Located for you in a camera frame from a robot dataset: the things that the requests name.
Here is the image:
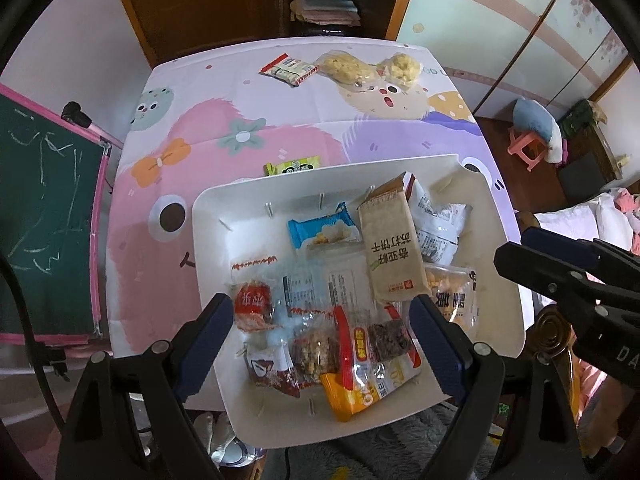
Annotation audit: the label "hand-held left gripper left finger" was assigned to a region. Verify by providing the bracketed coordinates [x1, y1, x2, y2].
[55, 292, 235, 480]

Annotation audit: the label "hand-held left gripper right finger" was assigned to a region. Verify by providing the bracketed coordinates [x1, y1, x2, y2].
[410, 294, 586, 480]

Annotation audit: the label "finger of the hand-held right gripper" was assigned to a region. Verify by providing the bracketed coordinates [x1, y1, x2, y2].
[494, 241, 607, 307]
[521, 226, 640, 282]

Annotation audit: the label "brownie packet with red edge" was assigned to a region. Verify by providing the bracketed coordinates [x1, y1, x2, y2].
[334, 304, 424, 407]

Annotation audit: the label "translucent yellow cake packet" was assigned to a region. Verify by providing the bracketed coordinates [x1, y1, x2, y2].
[422, 264, 482, 332]

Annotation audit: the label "brown white snack packet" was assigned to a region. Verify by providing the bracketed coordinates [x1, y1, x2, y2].
[244, 344, 302, 399]

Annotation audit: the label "clear packet with zigzag edge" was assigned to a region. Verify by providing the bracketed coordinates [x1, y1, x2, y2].
[230, 254, 331, 322]

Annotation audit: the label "clear nut bar packet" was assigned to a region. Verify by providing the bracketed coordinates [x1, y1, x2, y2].
[289, 310, 342, 387]

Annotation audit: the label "orange white snack packet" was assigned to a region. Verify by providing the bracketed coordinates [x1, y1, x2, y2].
[320, 262, 381, 423]

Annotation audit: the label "white packet with black print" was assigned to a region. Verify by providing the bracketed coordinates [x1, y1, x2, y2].
[407, 175, 474, 264]

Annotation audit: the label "soda cracker packet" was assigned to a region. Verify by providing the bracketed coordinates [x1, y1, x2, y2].
[356, 172, 434, 304]

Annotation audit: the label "white plastic tray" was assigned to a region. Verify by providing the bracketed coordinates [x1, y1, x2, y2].
[191, 152, 527, 450]

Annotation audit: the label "blue white snack packet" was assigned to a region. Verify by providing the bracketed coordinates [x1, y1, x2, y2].
[287, 202, 364, 252]

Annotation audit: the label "white pillow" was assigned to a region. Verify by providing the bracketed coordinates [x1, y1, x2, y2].
[534, 194, 640, 243]

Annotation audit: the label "dark wooden cabinet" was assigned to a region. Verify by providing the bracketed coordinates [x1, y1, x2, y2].
[556, 99, 624, 202]

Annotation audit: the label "pink plastic stool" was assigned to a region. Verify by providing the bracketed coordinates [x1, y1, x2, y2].
[507, 127, 549, 169]
[512, 97, 567, 164]

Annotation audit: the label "grey fluffy rug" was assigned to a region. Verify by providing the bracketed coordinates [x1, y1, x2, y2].
[260, 400, 501, 480]

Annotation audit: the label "green snack packet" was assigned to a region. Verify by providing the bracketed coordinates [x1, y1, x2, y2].
[263, 154, 322, 177]

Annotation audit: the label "printed cartoon tablecloth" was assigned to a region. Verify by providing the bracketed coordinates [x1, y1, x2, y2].
[105, 35, 526, 361]

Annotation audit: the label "sliding wardrobe doors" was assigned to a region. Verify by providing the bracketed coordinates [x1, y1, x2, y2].
[395, 0, 640, 117]

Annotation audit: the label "yellow cookie packet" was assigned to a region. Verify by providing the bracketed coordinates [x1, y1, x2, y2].
[377, 52, 424, 86]
[315, 49, 379, 89]

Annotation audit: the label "black clamp knob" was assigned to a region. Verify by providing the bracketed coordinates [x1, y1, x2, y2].
[61, 101, 94, 127]

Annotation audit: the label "red white snack packet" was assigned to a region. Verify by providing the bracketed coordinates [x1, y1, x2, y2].
[258, 53, 320, 87]

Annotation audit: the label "stack of folded papers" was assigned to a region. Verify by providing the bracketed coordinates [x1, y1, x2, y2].
[290, 0, 362, 29]

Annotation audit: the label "wooden bookshelf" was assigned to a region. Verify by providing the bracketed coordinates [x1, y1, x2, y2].
[107, 0, 424, 69]

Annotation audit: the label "carved wooden chair post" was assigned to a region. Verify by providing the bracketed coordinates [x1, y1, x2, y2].
[520, 305, 582, 411]

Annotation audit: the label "black cable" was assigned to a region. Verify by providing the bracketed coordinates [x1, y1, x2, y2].
[0, 255, 69, 432]

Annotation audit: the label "green chalkboard with pink frame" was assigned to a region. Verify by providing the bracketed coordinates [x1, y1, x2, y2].
[0, 84, 112, 347]

